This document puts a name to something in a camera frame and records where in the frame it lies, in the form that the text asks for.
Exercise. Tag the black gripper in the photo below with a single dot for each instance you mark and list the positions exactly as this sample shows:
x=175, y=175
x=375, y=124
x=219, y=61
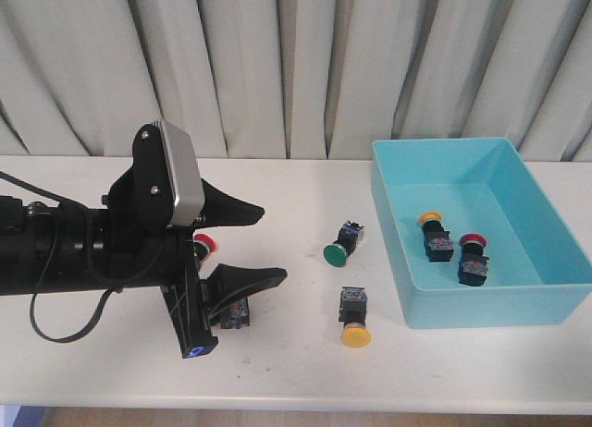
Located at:
x=140, y=207

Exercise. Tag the yellow push button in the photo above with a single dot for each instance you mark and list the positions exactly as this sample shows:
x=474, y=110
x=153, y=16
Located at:
x=438, y=245
x=352, y=315

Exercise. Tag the red mushroom push button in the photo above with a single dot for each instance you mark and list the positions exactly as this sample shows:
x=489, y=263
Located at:
x=473, y=264

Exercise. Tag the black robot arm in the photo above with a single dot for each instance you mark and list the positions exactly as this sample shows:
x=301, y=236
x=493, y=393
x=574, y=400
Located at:
x=56, y=244

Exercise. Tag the green push button near box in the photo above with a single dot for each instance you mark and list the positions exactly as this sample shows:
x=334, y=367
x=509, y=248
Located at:
x=349, y=237

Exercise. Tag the light blue plastic box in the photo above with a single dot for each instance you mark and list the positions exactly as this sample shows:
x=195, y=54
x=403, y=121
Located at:
x=537, y=273

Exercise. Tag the small red push button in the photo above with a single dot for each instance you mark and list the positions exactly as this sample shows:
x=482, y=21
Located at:
x=203, y=246

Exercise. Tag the green push button left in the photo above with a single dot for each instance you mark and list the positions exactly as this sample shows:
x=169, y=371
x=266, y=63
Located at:
x=236, y=316

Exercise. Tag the yellow push button front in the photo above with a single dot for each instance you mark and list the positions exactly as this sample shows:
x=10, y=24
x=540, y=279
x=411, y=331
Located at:
x=352, y=315

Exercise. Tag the grey pleated curtain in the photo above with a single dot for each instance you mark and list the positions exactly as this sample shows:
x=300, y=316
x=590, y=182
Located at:
x=299, y=79

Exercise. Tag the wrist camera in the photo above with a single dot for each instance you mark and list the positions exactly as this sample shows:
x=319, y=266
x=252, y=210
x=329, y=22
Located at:
x=183, y=172

